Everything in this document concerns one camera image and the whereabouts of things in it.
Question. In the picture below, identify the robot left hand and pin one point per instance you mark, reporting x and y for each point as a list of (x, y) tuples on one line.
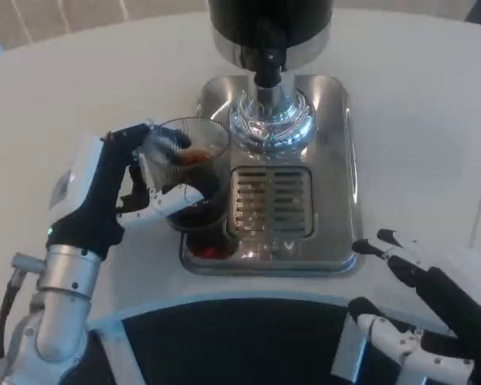
[(92, 200)]

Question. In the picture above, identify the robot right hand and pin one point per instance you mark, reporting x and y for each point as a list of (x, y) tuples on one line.
[(449, 305)]

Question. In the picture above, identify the clear ribbed glass cup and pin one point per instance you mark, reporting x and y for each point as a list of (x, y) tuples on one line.
[(200, 160)]

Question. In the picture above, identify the slotted steel drain grid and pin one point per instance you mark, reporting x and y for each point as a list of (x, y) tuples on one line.
[(272, 200)]

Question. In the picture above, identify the steel drip tray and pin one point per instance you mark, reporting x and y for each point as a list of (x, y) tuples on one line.
[(332, 160)]

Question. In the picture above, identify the black robot torso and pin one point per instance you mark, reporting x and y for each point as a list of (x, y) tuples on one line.
[(232, 345)]

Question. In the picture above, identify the black dispenser tap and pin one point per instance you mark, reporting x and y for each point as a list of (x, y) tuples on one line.
[(267, 68)]

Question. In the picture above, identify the black steel drink dispenser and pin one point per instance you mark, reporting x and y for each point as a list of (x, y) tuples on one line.
[(240, 20)]

